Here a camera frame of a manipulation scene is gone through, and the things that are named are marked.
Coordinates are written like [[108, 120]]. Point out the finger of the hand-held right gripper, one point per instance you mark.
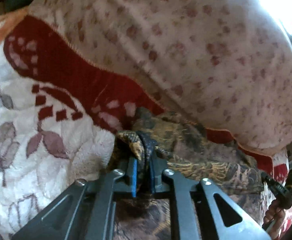
[[273, 183]]

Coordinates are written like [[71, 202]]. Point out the red and white fleece blanket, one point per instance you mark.
[[36, 105]]

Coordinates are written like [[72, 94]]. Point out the dark floral patterned pants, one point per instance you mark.
[[198, 160]]

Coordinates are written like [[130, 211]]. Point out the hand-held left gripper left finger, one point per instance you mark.
[[134, 178]]

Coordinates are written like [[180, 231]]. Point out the orange cloth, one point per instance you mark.
[[8, 27]]

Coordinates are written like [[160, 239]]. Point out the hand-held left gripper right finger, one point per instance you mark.
[[152, 180]]

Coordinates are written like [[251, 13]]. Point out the person's right hand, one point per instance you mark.
[[273, 216]]

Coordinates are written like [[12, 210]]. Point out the rose print duvet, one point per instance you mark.
[[186, 42]]

